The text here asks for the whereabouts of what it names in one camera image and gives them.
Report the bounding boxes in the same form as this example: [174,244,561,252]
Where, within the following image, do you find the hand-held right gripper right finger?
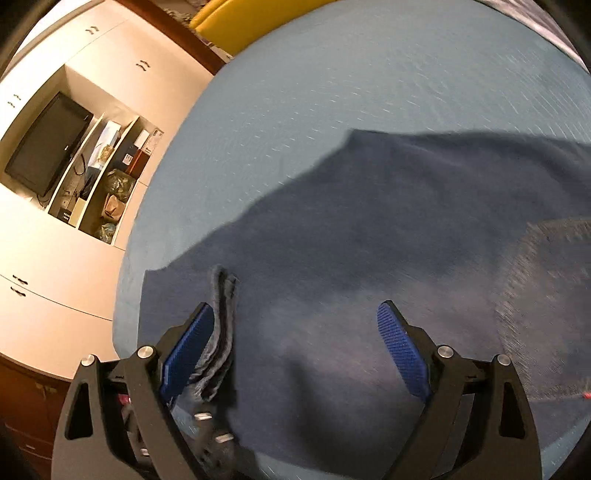
[376,300,541,480]

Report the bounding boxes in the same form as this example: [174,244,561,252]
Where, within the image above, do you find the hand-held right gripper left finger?
[51,302,215,480]

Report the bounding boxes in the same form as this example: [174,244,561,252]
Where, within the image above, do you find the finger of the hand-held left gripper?
[185,408,259,480]

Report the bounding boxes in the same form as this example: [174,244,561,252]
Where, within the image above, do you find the blue denim pants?
[139,129,591,467]

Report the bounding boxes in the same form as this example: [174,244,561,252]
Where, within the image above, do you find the brown paper bag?
[99,191,128,223]

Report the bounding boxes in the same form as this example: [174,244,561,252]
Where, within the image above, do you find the green plastic bag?
[102,168,137,200]

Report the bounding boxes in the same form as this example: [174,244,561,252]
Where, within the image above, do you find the dark box with label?
[122,130,163,178]

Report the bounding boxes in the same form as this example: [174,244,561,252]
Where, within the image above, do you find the white flat box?
[87,121,123,180]

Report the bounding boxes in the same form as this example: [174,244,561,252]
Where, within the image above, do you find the black television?
[4,91,93,195]

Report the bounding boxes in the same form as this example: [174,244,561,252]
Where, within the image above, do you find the bed with blue quilted cover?
[113,0,591,480]

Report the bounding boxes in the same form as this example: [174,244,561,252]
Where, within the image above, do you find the yellow chair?
[189,0,333,56]

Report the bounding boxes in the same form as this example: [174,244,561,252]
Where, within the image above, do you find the grey star print duvet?
[480,0,583,63]

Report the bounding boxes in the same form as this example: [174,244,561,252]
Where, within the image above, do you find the cream wall cabinet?
[0,0,232,372]

